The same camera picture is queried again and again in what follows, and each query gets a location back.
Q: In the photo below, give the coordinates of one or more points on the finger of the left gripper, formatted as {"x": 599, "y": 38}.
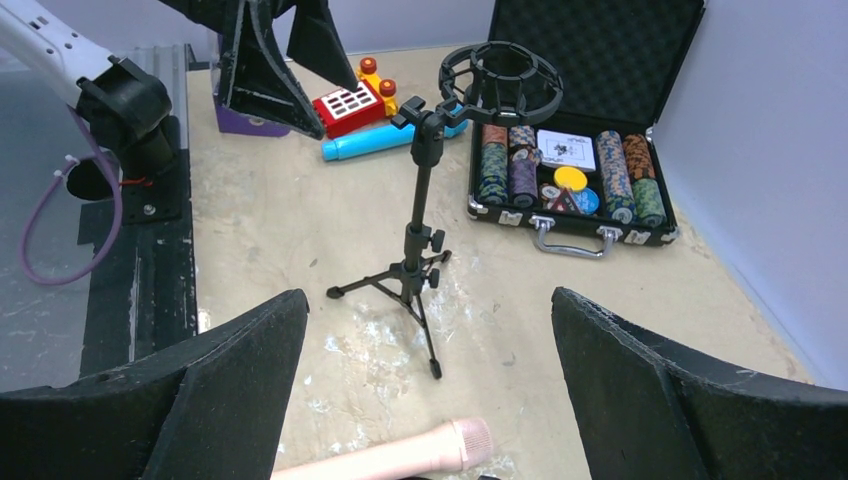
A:
{"x": 255, "y": 81}
{"x": 314, "y": 44}

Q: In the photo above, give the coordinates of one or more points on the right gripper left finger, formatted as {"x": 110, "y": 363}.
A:
{"x": 209, "y": 407}

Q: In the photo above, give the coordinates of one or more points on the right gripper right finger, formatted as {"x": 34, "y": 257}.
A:
{"x": 648, "y": 407}

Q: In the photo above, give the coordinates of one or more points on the blue microphone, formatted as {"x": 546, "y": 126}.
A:
{"x": 367, "y": 142}

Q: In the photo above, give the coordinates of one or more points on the black tripod mic stand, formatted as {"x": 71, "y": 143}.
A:
{"x": 498, "y": 83}

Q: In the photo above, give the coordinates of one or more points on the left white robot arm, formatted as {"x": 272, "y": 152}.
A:
{"x": 125, "y": 106}

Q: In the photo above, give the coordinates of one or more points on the purple flat plastic piece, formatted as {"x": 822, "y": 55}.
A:
{"x": 229, "y": 121}

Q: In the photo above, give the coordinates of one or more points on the orange toy vehicle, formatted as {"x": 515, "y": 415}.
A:
{"x": 343, "y": 111}

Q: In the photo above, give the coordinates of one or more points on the pink microphone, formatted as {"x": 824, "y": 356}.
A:
{"x": 454, "y": 446}

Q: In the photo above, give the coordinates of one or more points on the green chip stack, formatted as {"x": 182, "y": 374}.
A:
{"x": 649, "y": 205}

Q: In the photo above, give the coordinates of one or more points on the blue orange chip stack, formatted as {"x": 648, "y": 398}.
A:
{"x": 618, "y": 193}

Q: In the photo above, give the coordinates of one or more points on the blue poker chip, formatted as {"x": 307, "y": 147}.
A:
{"x": 587, "y": 201}

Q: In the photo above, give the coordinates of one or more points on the yellow poker chip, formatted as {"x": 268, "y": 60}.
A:
{"x": 570, "y": 178}

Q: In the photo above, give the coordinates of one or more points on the black poker chip case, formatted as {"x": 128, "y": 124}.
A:
{"x": 618, "y": 61}

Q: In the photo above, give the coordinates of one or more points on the purple chip stack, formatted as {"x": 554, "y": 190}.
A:
{"x": 524, "y": 191}

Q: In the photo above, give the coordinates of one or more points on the orange black chip stack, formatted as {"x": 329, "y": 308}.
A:
{"x": 638, "y": 158}

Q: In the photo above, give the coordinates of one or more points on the white playing card deck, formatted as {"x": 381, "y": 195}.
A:
{"x": 560, "y": 149}

